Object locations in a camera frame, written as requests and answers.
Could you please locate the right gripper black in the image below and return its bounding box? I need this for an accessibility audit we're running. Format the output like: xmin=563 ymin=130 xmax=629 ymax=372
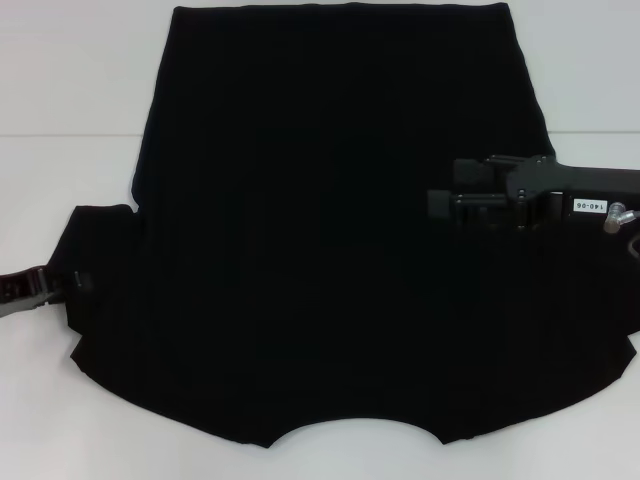
xmin=427 ymin=154 xmax=640 ymax=234

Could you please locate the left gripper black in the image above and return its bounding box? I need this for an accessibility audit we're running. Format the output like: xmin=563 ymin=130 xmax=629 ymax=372
xmin=0 ymin=267 xmax=95 ymax=321

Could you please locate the black t-shirt with white print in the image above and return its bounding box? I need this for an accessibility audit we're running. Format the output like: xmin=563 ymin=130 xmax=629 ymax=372
xmin=49 ymin=2 xmax=640 ymax=450

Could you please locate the silver angled cable connector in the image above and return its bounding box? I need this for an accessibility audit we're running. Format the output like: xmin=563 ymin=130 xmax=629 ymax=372
xmin=603 ymin=201 xmax=640 ymax=235

